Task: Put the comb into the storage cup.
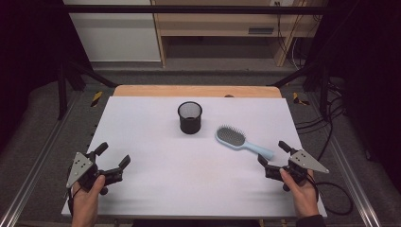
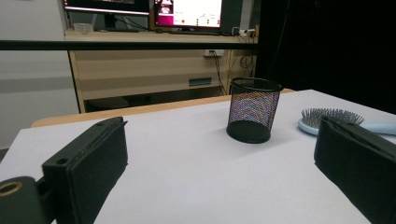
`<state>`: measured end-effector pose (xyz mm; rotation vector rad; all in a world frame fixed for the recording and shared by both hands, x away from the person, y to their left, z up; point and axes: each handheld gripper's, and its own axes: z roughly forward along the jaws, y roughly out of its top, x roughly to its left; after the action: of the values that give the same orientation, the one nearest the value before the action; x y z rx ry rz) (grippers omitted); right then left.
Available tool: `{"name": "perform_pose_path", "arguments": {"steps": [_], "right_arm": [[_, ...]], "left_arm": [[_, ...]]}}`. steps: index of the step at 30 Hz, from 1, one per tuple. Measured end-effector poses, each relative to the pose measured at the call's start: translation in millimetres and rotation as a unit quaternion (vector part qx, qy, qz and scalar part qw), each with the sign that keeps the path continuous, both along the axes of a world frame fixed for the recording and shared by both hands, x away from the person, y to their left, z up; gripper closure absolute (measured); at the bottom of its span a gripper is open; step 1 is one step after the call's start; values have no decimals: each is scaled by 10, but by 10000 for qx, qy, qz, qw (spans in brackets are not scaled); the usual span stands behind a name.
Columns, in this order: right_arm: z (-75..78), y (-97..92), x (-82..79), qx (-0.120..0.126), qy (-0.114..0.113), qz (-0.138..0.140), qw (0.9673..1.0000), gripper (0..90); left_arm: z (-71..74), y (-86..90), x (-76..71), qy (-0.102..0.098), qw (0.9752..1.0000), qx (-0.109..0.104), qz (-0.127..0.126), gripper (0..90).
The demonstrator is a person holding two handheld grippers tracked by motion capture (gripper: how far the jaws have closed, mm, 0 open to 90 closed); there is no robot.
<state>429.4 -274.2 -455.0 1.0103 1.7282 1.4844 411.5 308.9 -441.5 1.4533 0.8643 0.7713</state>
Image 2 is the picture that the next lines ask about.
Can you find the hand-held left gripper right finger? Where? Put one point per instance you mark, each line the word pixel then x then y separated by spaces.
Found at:
pixel 358 161

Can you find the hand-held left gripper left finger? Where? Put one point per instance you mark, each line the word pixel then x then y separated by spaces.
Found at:
pixel 87 161

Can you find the light blue hairbrush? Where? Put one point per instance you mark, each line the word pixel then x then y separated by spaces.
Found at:
pixel 306 127

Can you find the black mesh pen holder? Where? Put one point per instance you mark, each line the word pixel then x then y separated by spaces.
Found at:
pixel 252 107

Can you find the dark round stool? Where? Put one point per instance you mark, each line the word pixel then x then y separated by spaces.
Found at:
pixel 107 103

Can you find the wooden table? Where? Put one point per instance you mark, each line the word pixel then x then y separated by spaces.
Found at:
pixel 140 109

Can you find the white table cover sheet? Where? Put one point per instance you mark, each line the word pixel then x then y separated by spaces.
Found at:
pixel 186 174

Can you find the wooden desk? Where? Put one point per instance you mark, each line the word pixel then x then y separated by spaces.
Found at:
pixel 140 70

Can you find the white partition panel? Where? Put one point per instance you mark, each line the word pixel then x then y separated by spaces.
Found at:
pixel 31 68

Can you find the black curtain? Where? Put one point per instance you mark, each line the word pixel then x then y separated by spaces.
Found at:
pixel 336 49

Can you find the black metal crossbar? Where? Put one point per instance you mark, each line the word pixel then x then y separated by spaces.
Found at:
pixel 124 45

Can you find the dark computer monitor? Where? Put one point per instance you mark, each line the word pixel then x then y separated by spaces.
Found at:
pixel 106 5

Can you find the black keyboard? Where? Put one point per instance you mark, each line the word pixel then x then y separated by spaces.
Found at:
pixel 194 32

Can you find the white power adapter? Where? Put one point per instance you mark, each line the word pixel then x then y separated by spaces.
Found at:
pixel 246 31

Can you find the computer monitor with bright screen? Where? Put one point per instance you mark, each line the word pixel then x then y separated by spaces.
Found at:
pixel 196 11

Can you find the white wall socket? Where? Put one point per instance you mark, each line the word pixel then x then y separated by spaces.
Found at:
pixel 214 53

